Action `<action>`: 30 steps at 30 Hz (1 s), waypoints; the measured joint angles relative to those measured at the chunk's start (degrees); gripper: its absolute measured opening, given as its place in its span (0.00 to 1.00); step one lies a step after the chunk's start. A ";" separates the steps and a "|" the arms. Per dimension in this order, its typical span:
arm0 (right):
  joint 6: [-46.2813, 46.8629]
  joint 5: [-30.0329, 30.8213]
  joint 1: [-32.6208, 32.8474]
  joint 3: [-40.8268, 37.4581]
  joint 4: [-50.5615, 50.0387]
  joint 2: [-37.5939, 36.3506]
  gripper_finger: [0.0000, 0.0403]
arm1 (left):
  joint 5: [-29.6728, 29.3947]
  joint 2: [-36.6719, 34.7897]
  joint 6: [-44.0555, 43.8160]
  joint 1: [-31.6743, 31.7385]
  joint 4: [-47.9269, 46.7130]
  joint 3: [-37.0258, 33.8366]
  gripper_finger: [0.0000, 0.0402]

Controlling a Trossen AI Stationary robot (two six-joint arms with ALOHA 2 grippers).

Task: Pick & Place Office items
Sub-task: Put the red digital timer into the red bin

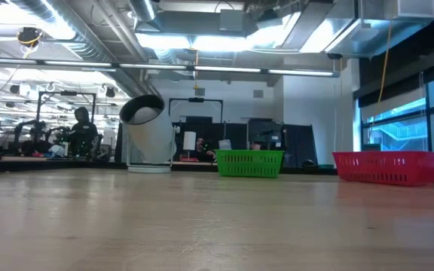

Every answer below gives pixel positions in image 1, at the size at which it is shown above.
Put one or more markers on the small white sheet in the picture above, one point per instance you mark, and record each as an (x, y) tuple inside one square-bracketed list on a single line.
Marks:
[(225, 144)]

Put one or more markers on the person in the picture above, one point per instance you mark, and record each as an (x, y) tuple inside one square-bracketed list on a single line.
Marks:
[(255, 145), (201, 148), (83, 135)]

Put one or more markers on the white cylinder shade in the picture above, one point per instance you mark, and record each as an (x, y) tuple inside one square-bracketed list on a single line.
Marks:
[(189, 140)]

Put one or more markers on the green plastic basket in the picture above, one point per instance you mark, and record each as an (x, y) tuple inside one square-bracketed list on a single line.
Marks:
[(249, 163)]

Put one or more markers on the black partition screen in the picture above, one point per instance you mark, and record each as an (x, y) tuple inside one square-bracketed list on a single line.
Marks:
[(300, 143)]

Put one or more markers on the long ceiling light strip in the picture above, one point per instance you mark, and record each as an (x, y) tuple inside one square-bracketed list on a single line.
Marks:
[(156, 66)]

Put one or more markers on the red plastic basket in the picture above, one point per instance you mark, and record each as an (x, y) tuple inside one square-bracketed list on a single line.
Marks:
[(386, 167)]

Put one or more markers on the large window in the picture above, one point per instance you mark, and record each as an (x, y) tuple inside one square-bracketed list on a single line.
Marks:
[(398, 131)]

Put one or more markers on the black rig frame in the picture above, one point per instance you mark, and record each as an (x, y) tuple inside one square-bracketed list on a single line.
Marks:
[(66, 93), (196, 99)]

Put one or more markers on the black aluminium table frame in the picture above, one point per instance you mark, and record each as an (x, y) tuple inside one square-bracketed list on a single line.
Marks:
[(89, 166)]

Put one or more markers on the silver ventilation duct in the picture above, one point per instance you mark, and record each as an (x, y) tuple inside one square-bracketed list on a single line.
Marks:
[(337, 26)]

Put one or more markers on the black ceiling camera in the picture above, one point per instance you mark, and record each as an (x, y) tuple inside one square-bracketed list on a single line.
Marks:
[(29, 36)]

